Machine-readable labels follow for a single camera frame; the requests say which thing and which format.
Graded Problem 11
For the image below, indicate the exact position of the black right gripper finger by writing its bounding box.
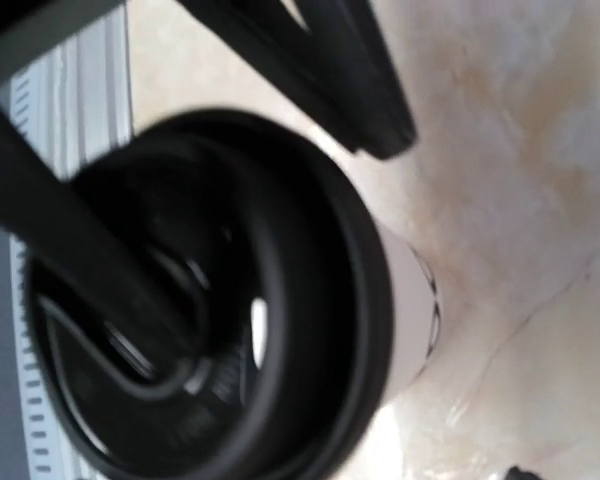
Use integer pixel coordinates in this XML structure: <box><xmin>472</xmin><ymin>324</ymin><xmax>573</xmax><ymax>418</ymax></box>
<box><xmin>504</xmin><ymin>466</ymin><xmax>542</xmax><ymax>480</ymax></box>

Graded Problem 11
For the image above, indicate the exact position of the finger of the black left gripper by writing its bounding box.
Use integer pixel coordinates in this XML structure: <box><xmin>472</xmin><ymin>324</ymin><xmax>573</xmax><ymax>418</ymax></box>
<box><xmin>182</xmin><ymin>0</ymin><xmax>418</xmax><ymax>160</ymax></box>
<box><xmin>0</xmin><ymin>109</ymin><xmax>199</xmax><ymax>360</ymax></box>

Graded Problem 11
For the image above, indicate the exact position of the single black cup lid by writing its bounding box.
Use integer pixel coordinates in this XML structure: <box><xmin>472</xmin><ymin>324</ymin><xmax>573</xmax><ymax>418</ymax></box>
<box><xmin>20</xmin><ymin>109</ymin><xmax>394</xmax><ymax>479</ymax></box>

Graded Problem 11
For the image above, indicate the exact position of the front aluminium frame rail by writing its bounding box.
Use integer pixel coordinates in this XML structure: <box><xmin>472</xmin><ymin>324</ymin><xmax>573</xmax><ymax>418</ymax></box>
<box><xmin>0</xmin><ymin>1</ymin><xmax>136</xmax><ymax>479</ymax></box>

